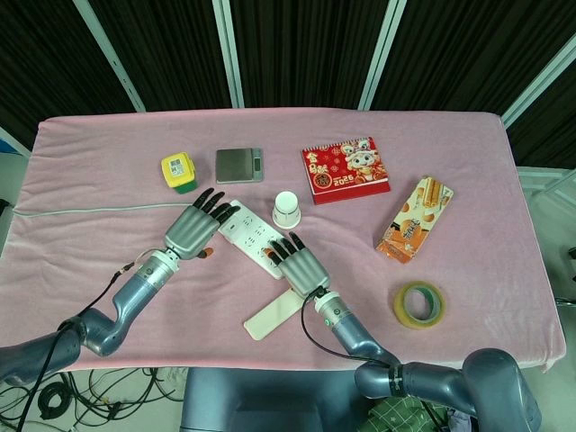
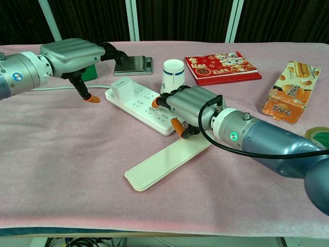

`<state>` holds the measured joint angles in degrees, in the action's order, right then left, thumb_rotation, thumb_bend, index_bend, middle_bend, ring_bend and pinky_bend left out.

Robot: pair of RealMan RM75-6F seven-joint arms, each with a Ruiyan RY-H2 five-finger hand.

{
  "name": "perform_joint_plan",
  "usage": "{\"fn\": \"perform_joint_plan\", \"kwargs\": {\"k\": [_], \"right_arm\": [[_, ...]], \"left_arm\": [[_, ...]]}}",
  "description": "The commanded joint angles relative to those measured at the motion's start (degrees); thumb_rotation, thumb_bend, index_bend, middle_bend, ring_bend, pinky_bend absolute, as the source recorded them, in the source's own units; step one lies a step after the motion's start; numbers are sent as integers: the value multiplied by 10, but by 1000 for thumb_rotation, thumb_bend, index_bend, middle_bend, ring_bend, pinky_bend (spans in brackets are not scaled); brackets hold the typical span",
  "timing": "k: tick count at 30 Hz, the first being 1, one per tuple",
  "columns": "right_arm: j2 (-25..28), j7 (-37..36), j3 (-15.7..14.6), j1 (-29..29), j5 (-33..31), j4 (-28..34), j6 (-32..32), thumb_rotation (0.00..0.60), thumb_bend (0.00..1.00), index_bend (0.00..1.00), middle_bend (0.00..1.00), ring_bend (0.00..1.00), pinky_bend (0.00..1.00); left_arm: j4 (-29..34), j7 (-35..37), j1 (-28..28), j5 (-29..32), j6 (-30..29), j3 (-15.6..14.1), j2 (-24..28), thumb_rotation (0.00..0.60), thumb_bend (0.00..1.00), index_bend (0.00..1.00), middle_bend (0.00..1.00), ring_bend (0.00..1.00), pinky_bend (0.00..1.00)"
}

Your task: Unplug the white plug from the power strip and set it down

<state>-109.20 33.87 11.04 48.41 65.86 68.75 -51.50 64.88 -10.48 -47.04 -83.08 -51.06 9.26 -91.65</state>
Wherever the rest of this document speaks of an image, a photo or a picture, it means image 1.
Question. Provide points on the white paper cup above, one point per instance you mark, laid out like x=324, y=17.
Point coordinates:
x=286, y=211

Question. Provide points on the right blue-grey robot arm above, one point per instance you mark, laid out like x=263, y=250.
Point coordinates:
x=355, y=337

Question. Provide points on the green checked cloth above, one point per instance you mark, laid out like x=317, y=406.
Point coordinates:
x=396, y=414

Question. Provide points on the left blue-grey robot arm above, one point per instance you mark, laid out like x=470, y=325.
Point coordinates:
x=135, y=292

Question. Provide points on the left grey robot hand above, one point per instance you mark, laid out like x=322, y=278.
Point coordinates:
x=189, y=231

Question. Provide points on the red desk calendar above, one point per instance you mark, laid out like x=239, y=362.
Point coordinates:
x=346, y=171

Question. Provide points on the white power strip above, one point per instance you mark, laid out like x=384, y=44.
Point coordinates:
x=252, y=229

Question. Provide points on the yellow tape roll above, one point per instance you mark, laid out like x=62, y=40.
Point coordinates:
x=400, y=310

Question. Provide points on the black ribbed partition panel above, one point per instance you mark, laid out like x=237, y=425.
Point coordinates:
x=306, y=54
x=472, y=54
x=45, y=67
x=171, y=54
x=549, y=130

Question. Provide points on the white frame with blue strip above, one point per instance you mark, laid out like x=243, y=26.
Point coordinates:
x=13, y=141

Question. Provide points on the silver digital scale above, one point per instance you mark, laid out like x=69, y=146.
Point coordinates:
x=234, y=164

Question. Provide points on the pink tablecloth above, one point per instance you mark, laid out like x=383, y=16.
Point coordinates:
x=90, y=270

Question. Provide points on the grey metal rack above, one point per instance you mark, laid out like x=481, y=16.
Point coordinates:
x=549, y=180

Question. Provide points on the white partition post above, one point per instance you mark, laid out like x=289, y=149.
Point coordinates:
x=227, y=54
x=540, y=81
x=382, y=54
x=112, y=58

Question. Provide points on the orange snack box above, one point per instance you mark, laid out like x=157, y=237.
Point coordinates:
x=414, y=220

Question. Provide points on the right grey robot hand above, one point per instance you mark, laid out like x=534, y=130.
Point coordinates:
x=303, y=270

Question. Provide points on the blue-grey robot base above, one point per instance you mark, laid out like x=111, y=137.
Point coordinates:
x=270, y=396

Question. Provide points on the yellow green mini bin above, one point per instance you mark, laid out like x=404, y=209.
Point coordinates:
x=177, y=168

